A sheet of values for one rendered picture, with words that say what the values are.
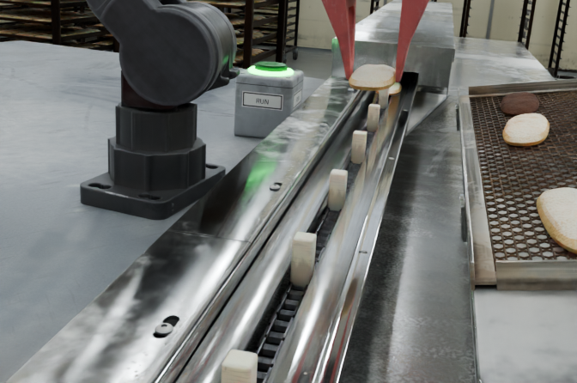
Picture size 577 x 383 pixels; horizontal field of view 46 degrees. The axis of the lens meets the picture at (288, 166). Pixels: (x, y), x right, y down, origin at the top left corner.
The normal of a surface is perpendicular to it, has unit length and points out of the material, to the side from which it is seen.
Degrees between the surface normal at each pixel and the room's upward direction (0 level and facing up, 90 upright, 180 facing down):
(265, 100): 90
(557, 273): 90
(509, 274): 90
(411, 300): 0
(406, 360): 0
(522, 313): 10
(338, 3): 112
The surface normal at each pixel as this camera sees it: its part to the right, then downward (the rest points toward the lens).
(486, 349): -0.11, -0.96
